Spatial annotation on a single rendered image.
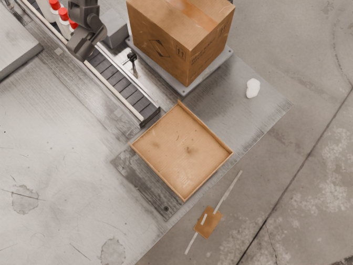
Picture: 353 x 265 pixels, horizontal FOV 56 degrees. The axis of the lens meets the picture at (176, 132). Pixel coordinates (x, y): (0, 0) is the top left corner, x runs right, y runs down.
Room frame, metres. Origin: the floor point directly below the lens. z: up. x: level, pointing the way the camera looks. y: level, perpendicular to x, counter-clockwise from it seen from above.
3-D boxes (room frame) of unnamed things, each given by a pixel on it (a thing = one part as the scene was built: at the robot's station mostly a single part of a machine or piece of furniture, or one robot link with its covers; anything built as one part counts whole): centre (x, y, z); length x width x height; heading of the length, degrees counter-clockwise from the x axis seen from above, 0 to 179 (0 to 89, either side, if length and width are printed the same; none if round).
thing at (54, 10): (0.81, 0.46, 0.98); 0.05 x 0.05 x 0.20
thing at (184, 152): (0.35, -0.02, 0.85); 0.30 x 0.26 x 0.04; 47
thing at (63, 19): (0.77, 0.42, 0.98); 0.05 x 0.05 x 0.20
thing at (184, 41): (0.80, 0.01, 0.99); 0.30 x 0.24 x 0.27; 51
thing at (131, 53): (0.66, 0.20, 0.91); 0.07 x 0.03 x 0.16; 137
